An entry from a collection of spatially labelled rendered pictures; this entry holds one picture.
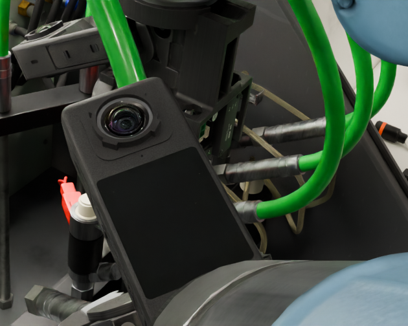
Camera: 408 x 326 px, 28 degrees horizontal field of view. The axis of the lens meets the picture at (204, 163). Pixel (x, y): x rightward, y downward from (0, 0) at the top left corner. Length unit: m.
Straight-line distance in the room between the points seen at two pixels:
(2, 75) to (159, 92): 0.44
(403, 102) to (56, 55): 0.67
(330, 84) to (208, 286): 0.36
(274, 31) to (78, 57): 0.35
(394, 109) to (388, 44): 0.80
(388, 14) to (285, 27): 0.54
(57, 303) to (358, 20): 0.29
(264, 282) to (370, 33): 0.15
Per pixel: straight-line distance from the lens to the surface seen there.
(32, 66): 0.57
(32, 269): 1.00
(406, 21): 0.31
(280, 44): 0.86
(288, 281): 0.17
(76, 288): 0.70
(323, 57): 0.56
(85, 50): 0.53
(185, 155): 0.30
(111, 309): 0.31
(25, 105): 0.79
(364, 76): 0.65
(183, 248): 0.28
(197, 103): 0.50
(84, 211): 0.64
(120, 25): 0.37
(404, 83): 1.18
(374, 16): 0.31
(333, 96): 0.57
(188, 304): 0.22
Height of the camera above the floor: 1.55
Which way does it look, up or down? 37 degrees down
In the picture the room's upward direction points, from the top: 10 degrees clockwise
